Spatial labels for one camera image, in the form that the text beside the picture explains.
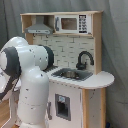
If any small metal pot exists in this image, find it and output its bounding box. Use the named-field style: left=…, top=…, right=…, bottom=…
left=62, top=71, right=79, bottom=79

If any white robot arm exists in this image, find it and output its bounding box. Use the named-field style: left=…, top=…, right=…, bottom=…
left=0, top=37, right=54, bottom=128

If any wooden toy kitchen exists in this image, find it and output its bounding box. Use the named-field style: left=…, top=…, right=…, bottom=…
left=21, top=11, right=114, bottom=128

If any grey toy sink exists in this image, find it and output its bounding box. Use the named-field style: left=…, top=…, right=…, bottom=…
left=52, top=68, right=93, bottom=81

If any black toy faucet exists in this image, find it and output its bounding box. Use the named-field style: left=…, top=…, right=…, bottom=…
left=76, top=51, right=94, bottom=70

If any toy microwave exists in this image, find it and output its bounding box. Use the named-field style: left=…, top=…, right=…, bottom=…
left=55, top=14, right=92, bottom=34

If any grey range hood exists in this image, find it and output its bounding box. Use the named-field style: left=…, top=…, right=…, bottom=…
left=25, top=16, right=53, bottom=35

